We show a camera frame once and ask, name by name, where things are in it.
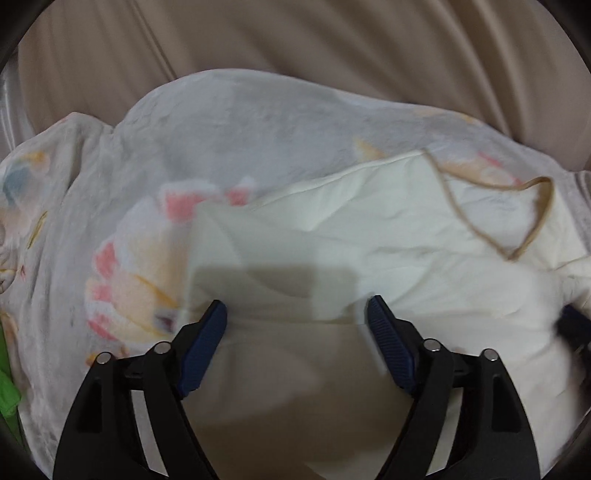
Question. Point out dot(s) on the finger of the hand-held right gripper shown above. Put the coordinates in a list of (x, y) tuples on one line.
[(575, 323)]

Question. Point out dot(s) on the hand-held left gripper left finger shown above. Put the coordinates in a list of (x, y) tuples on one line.
[(203, 344)]

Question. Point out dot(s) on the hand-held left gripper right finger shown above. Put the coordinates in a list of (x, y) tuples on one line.
[(388, 344)]

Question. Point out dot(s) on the cream quilted blanket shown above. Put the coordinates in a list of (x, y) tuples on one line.
[(332, 230)]

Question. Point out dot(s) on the green cloth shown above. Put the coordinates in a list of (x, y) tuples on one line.
[(7, 392)]

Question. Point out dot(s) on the grey floral fleece blanket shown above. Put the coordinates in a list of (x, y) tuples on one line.
[(138, 152)]

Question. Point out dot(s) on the silver plastic sheet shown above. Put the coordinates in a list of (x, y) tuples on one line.
[(9, 106)]

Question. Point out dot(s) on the beige fabric curtain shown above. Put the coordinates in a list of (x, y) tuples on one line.
[(323, 41)]

